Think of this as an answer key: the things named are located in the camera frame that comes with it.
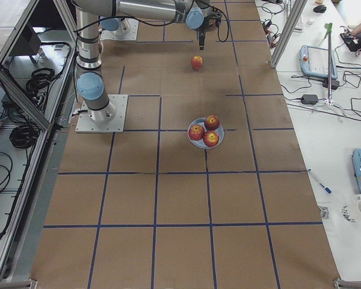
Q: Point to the red plate apple front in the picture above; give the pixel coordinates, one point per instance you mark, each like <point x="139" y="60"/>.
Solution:
<point x="211" y="138"/>

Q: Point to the black power adapter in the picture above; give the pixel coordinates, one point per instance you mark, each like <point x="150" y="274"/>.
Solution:
<point x="309" y="99"/>

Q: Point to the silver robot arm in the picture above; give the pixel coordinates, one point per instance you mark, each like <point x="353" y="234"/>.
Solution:
<point x="117" y="26"/>
<point x="157" y="65"/>

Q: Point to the yellow-red apple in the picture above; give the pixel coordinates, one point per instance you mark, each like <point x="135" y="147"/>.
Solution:
<point x="196" y="62"/>

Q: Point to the aluminium frame post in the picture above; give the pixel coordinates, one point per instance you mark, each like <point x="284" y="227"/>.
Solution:
<point x="294" y="19"/>

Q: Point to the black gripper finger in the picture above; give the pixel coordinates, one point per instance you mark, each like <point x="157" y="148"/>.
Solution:
<point x="201" y="38"/>

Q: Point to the grabber stick green handle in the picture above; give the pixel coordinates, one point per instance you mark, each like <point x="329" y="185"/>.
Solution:
<point x="329" y="101"/>

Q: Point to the red plate apple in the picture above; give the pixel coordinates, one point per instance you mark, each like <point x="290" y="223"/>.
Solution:
<point x="211" y="122"/>
<point x="196" y="132"/>
<point x="211" y="138"/>

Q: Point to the red plate apple left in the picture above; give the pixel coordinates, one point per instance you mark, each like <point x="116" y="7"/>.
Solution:
<point x="196" y="132"/>

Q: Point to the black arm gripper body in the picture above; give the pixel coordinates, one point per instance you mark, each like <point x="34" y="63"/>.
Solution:
<point x="201" y="40"/>

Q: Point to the light blue plate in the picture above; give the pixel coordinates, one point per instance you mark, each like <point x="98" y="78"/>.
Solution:
<point x="200" y="143"/>

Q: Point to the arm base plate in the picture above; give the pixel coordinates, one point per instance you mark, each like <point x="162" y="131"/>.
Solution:
<point x="110" y="119"/>
<point x="131" y="35"/>

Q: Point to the red plate apple back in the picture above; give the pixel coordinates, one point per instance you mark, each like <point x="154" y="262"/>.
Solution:
<point x="211" y="122"/>

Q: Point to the white blue pen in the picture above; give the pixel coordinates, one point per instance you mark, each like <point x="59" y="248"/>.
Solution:
<point x="316" y="178"/>

